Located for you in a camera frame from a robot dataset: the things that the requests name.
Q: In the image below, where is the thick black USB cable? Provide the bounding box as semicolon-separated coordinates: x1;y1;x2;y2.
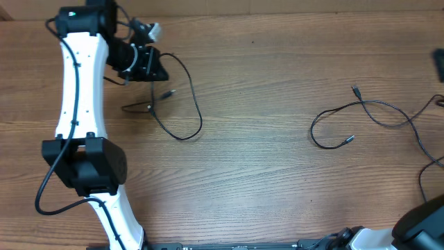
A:
121;52;203;142

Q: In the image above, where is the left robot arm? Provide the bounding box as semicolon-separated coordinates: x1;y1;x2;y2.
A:
42;1;169;249

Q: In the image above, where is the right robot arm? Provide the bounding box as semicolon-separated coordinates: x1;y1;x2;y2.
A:
305;85;443;250

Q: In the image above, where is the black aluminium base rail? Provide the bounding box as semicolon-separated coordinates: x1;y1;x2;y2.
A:
142;237;334;250

